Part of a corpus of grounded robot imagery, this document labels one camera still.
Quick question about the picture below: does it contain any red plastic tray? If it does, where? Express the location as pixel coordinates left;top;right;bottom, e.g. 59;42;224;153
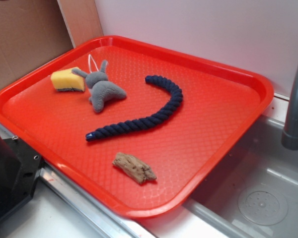
0;36;274;219

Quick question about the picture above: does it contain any brown cardboard panel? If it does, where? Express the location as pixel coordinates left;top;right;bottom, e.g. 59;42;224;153
0;0;103;90

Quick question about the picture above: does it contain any grey sink basin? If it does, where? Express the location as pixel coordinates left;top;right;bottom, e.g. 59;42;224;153
139;116;298;238

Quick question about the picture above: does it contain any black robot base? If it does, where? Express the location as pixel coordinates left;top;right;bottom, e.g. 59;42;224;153
0;137;43;223

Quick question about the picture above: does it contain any brown wood chip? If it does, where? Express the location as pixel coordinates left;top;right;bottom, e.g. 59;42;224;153
112;152;157;184

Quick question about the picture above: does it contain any grey plush toy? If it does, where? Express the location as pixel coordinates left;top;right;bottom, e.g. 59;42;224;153
72;60;127;113

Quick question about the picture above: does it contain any sink drain cover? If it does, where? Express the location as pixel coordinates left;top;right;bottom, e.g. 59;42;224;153
237;185;288;226

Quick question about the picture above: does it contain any navy blue rope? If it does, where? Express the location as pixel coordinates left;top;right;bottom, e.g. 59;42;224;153
85;75;184;142

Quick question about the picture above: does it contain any yellow sponge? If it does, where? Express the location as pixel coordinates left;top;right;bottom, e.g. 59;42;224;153
50;67;85;92

